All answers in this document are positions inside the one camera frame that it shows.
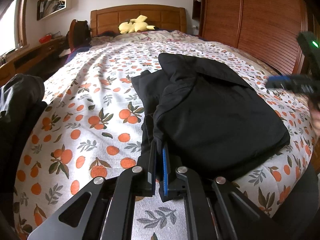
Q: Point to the black padded jacket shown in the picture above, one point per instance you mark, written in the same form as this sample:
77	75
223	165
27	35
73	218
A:
21	106

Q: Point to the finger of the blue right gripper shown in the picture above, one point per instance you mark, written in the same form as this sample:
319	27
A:
279	82

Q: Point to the person's right hand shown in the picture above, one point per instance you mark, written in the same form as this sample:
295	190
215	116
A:
315	116

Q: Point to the wooden chair with clothes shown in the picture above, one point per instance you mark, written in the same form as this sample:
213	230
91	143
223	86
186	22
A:
79	34

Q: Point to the yellow plush toy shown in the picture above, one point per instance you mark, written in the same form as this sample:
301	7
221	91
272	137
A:
136	25

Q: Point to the long wooden desk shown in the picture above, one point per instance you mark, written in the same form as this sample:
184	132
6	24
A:
30	60

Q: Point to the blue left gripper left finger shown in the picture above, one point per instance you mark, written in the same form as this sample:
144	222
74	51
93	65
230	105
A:
151	178

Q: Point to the floral pillow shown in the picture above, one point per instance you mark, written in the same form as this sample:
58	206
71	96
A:
157	35

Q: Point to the red bowl on desk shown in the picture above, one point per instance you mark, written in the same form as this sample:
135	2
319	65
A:
45	39

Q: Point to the wooden slatted wardrobe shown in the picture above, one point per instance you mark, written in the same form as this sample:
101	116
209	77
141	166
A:
266	29

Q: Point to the black double-breasted coat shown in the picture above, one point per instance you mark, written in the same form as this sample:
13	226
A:
208	116

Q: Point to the wooden bed headboard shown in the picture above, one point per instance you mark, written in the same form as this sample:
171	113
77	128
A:
162	16

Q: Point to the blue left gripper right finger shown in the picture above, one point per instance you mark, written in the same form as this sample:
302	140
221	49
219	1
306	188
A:
166	169

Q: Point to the orange print bed quilt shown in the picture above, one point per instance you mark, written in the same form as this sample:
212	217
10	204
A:
92	127

